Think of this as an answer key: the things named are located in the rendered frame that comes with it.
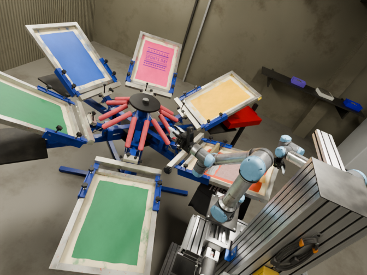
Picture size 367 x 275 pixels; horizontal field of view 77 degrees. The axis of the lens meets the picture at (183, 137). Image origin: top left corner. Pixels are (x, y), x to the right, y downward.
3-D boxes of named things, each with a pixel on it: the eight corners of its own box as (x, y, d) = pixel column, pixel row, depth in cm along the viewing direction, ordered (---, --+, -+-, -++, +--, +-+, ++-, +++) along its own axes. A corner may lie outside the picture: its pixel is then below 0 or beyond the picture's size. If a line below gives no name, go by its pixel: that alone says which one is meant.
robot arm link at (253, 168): (232, 214, 151) (277, 159, 117) (220, 228, 140) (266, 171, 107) (218, 202, 155) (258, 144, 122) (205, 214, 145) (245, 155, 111)
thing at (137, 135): (186, 135, 271) (189, 127, 264) (146, 171, 212) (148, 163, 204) (132, 101, 290) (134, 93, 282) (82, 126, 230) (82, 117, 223)
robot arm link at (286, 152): (341, 199, 124) (271, 157, 163) (351, 196, 130) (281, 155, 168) (350, 182, 120) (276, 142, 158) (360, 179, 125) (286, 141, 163)
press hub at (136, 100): (147, 183, 318) (172, 102, 235) (128, 201, 288) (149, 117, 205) (125, 167, 327) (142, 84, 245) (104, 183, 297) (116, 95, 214)
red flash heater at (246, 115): (238, 106, 353) (242, 100, 346) (258, 125, 327) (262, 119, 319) (208, 108, 320) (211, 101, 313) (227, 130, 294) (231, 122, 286)
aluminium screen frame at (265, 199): (280, 163, 217) (281, 160, 215) (267, 204, 173) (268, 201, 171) (204, 143, 250) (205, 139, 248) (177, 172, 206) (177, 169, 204)
